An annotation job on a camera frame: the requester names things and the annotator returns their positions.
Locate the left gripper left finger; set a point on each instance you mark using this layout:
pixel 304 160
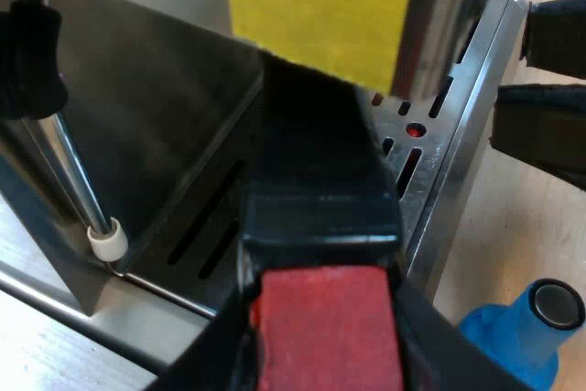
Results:
pixel 220 354

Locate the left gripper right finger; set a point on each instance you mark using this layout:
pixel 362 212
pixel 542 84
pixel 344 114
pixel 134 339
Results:
pixel 435 354

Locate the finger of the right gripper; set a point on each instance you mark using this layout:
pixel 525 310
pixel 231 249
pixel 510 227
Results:
pixel 545 130
pixel 558 38

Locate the steel espresso machine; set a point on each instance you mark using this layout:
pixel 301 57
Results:
pixel 151 111

